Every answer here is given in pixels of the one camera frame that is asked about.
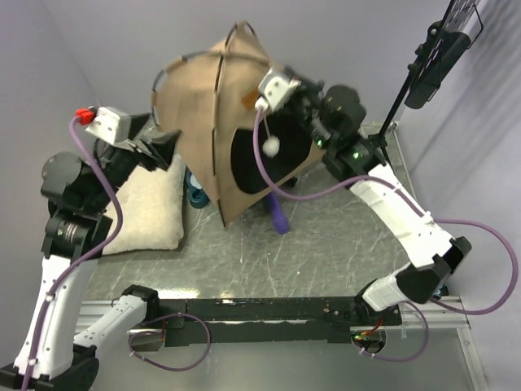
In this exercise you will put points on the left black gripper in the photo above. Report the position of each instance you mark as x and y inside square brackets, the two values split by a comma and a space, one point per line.
[162, 147]

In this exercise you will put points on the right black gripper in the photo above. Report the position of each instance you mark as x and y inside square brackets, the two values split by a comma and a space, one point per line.
[305, 87]

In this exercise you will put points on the white fluffy cushion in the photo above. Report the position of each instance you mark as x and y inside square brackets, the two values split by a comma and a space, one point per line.
[151, 203]

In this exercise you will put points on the tan fabric pet tent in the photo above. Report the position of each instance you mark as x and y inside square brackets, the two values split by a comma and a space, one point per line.
[222, 158]

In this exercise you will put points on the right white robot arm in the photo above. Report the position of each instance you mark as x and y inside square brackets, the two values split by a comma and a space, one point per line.
[332, 119]

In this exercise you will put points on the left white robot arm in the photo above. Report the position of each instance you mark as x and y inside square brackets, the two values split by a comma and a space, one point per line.
[85, 216]

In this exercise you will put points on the teal pet feeder stand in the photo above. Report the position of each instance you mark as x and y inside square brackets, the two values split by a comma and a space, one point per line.
[197, 197]

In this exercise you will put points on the purple pet brush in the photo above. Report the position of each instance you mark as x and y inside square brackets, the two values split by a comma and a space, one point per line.
[279, 219]

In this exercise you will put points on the white pompom toy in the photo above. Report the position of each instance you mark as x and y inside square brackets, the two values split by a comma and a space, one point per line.
[271, 145]

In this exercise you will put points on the black tripod stand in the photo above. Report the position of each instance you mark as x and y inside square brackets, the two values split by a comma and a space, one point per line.
[379, 139]

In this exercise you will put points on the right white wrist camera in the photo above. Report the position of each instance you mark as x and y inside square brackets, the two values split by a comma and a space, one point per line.
[275, 89]

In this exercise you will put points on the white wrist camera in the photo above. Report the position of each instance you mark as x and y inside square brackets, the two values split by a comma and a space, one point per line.
[275, 89]
[105, 123]

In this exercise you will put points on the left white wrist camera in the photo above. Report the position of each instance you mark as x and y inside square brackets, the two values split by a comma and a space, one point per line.
[105, 123]

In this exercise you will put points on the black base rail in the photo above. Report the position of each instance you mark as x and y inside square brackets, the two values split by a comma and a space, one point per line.
[248, 320]

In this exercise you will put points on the aluminium frame rail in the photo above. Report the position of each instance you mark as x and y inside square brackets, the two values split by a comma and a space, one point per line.
[436, 317]

